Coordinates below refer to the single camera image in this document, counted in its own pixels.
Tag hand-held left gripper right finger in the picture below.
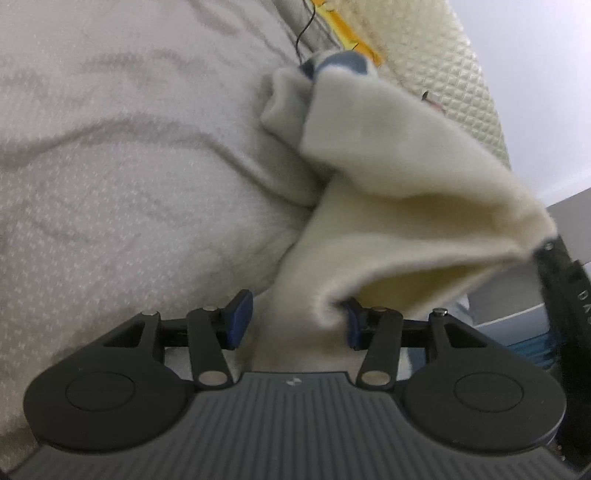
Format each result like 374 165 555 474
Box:
344 298 492 389

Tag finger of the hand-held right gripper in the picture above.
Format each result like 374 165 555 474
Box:
533 236 573 306

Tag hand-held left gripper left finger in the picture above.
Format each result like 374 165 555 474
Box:
99 289 254 389

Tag white blue-striped sweater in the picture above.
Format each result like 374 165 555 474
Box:
252 50 557 372

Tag grey bedside cabinet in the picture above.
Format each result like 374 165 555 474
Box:
464 187 591 370

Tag cream quilted headboard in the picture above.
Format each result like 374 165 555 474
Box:
342 0 511 171

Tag yellow pillow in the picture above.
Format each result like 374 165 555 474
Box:
311 0 384 65

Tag black cable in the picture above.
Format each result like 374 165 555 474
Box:
294 0 320 62

